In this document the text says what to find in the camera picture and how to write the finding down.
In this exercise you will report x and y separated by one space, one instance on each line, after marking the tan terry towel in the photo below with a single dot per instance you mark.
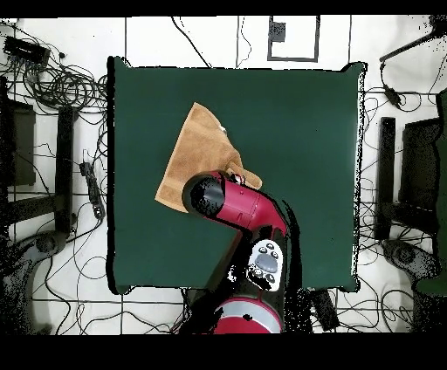
199 146

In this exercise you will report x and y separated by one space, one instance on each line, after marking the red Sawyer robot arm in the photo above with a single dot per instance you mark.
244 206

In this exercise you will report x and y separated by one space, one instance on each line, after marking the black flat panel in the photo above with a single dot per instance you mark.
21 146
419 164

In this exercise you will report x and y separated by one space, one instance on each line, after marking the dark green table cloth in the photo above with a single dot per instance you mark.
297 139

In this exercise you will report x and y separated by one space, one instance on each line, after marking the black power strip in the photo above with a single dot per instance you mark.
93 192

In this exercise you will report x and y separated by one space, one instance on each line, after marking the dark grey square plate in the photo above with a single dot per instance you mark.
277 32

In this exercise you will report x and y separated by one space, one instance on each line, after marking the black oblong box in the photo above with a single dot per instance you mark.
326 310

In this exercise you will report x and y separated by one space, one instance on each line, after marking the black power adapter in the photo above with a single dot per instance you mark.
393 96

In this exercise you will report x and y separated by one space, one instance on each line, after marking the black tripod base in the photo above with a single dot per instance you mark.
47 243
407 256

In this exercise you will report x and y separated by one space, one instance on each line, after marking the black pole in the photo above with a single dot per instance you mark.
405 48

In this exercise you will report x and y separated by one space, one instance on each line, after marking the black electronics box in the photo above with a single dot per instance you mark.
26 50

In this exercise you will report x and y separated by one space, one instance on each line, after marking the black stand frame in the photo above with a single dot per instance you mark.
387 167
64 167

